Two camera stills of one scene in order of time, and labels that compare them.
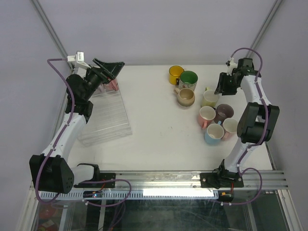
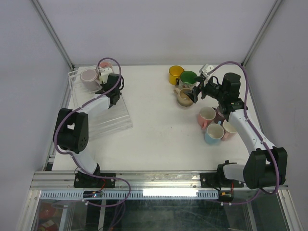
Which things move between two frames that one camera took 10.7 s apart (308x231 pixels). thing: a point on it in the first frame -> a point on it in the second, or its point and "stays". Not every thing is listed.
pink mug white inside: (206, 115) stays
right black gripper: (222, 87) -> (193, 94)
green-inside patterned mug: (187, 79) stays
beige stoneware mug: (186, 96) stays
